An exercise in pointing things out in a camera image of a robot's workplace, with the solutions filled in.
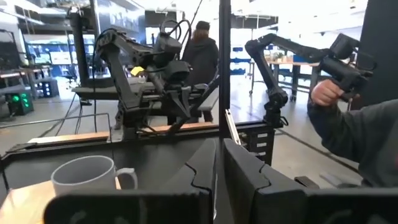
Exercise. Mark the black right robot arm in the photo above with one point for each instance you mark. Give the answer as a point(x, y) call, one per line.
point(119, 74)

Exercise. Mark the black room divider panel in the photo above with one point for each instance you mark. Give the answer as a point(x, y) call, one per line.
point(379, 46)

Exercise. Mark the black computer with green lights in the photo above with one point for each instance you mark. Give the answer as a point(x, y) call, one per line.
point(20, 102)

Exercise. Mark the grey desk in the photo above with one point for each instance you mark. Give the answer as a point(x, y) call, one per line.
point(93, 92)

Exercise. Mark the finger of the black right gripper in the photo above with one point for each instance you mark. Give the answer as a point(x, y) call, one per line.
point(175, 104)
point(186, 102)

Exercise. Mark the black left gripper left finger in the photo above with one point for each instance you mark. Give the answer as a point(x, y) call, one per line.
point(130, 208)

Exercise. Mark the yellow tape tag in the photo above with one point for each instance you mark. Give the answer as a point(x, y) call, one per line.
point(137, 70)

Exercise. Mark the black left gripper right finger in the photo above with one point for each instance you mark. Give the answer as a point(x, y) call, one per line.
point(295, 207)

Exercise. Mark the black cabinet with white labels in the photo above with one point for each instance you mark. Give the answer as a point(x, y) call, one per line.
point(261, 144)

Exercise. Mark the wooden workshop table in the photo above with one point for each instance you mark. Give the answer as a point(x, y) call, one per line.
point(295, 64)

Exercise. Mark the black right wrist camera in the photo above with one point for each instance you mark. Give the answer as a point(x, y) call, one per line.
point(168, 46)

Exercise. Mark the light wooden side board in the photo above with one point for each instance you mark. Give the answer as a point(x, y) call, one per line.
point(77, 137)

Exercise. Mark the person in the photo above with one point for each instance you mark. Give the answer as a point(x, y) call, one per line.
point(202, 59)

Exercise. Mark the person's hand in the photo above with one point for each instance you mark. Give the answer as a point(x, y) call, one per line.
point(325, 92)

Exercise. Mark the person's forearm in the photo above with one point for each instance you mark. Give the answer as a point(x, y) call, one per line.
point(357, 137)

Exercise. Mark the blue storage bins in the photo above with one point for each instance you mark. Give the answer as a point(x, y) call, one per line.
point(241, 62)

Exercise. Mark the grey mug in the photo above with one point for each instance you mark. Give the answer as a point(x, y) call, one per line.
point(84, 174)

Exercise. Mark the black aluminium table frame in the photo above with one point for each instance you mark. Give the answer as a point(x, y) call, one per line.
point(224, 62)

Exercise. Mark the silver metal brace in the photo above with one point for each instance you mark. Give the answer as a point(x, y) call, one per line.
point(232, 126)

